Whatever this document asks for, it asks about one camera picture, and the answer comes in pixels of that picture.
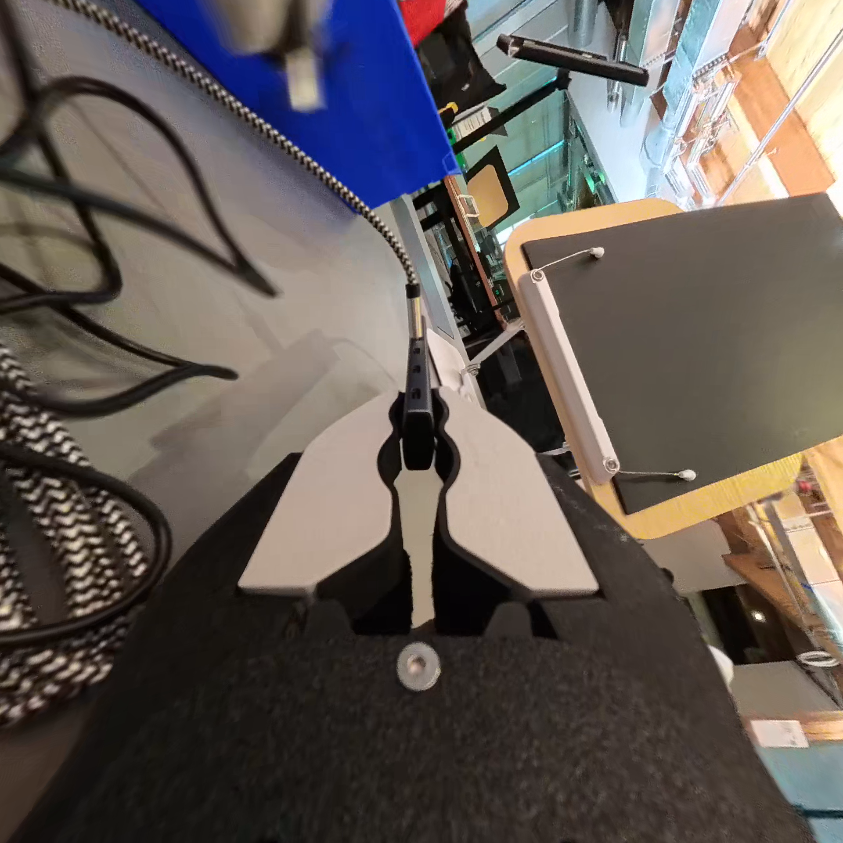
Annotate black bag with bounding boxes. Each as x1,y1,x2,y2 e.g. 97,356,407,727
416,13,508,126

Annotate grey USB hub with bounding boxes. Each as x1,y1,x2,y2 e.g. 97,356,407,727
402,336,437,472

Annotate grey white braided cable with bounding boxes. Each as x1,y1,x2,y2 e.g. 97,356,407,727
0,0,425,728

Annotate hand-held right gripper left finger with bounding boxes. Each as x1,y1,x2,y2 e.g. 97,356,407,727
236,392,404,598

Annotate grey desk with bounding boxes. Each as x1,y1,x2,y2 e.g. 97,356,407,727
0,0,488,843

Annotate wood-framed black board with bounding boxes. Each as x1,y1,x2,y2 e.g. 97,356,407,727
504,193,843,541

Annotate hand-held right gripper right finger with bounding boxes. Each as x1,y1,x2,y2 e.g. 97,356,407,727
436,387,600,602

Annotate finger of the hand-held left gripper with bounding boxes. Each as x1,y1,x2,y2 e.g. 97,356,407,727
198,0,333,113

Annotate tan backed chair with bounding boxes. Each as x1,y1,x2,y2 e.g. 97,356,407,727
464,146,521,228

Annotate blue storage bin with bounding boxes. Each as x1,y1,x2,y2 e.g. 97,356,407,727
132,0,463,210

